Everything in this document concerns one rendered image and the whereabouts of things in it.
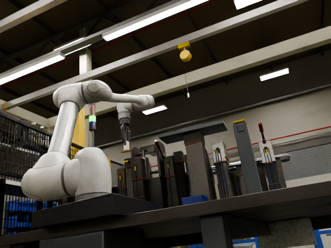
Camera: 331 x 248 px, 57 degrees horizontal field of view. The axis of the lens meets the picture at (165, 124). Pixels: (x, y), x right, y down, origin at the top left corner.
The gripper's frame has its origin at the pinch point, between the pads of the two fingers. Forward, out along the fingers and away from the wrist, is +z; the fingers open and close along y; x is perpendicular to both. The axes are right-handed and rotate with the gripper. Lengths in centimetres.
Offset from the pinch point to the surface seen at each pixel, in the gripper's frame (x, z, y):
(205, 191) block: -61, 47, -37
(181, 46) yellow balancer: -13, -192, 171
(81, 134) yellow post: 70, -39, 45
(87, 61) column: 423, -562, 593
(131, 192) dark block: -13.6, 39.0, -25.1
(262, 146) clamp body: -93, 26, -21
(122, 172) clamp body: -8.0, 25.4, -23.5
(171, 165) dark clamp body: -41, 28, -25
